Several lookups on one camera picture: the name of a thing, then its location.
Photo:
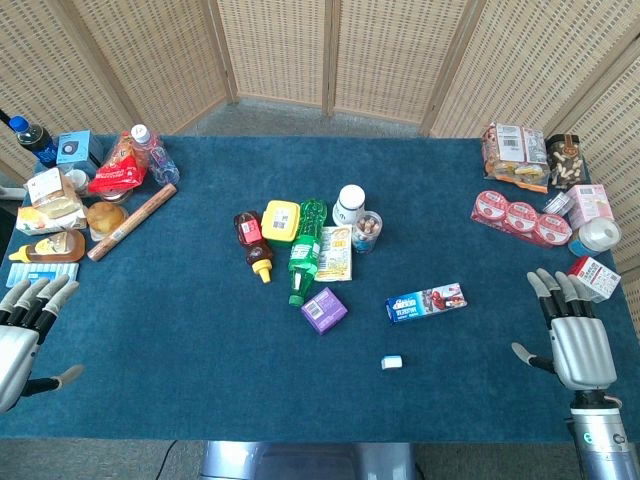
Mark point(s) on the light blue flat pack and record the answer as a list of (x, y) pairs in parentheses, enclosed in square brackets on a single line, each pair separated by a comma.
[(42, 273)]

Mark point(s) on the white orange snack bag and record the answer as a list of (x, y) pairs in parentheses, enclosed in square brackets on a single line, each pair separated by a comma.
[(47, 220)]

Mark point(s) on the light blue device box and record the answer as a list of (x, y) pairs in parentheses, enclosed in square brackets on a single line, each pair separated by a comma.
[(76, 150)]

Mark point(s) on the blue table cloth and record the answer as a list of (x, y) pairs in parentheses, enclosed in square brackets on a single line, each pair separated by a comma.
[(200, 350)]

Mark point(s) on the dark soda bottle blue cap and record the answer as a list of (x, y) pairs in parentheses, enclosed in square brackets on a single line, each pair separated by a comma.
[(34, 140)]

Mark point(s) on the purple square box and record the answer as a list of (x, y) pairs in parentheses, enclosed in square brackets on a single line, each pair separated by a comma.
[(324, 310)]

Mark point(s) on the wrapped sandwich bread pack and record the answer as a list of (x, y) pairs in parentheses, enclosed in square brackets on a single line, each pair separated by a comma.
[(51, 194)]

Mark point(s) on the brown syrup bottle red label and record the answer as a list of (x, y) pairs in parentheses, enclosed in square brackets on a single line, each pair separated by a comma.
[(254, 241)]

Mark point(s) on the white supplement bottle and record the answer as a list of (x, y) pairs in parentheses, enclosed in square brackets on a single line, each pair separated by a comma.
[(349, 205)]

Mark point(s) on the small white cup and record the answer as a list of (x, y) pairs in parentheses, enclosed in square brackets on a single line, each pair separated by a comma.
[(77, 179)]

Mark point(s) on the yellow container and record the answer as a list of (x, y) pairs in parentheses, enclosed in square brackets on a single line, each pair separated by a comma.
[(281, 220)]

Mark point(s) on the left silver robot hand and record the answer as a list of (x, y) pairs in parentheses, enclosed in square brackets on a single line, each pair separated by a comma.
[(15, 340)]

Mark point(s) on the yellow white snack packet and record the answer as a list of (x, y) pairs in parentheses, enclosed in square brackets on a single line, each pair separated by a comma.
[(335, 255)]

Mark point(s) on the red and blue paper box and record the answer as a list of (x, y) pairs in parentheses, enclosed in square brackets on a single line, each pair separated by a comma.
[(426, 303)]

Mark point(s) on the red triple cup pack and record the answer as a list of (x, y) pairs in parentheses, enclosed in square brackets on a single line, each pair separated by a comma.
[(520, 218)]

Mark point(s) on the packaged bread bag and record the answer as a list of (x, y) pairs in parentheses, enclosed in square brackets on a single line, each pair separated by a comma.
[(515, 155)]

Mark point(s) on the small silver can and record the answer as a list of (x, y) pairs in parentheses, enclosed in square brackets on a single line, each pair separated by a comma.
[(557, 204)]

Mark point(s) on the white lid blue jar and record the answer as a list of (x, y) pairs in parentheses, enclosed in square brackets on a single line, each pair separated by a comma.
[(595, 236)]

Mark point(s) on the green plastic bottle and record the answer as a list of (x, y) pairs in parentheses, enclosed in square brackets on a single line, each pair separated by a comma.
[(306, 250)]

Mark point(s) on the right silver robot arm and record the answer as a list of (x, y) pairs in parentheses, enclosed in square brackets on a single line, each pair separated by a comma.
[(600, 440)]

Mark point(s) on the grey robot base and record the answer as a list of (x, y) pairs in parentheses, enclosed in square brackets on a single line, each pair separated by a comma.
[(310, 460)]

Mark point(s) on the brown mushroom biscuit jar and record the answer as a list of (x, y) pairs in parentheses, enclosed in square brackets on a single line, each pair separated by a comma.
[(565, 161)]

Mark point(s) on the red white small box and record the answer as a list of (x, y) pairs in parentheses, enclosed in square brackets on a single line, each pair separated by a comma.
[(595, 277)]

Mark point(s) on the wrapped muffin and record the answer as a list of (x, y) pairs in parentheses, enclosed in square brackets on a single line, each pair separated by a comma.
[(105, 218)]

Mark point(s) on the honey bottle yellow cap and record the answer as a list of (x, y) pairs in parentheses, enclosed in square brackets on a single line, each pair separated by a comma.
[(52, 247)]

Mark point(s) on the red snack bag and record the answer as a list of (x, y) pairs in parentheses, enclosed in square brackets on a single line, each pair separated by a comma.
[(121, 167)]

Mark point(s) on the woven folding screen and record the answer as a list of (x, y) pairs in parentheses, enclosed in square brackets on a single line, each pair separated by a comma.
[(280, 50)]

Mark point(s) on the clear water bottle white cap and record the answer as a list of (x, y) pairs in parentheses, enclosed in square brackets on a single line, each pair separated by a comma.
[(157, 155)]

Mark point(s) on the clear cup of biscuit sticks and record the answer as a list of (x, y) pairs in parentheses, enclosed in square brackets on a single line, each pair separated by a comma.
[(366, 231)]

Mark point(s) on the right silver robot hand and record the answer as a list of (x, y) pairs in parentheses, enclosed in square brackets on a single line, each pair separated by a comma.
[(580, 345)]

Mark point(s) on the pink paper box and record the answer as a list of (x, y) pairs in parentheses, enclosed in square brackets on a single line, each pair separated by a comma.
[(590, 204)]

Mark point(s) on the small white eraser block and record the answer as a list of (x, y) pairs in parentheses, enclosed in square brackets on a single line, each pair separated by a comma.
[(391, 362)]

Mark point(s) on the brown long cylinder roll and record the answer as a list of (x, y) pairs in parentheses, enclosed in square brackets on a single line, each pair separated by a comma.
[(132, 222)]

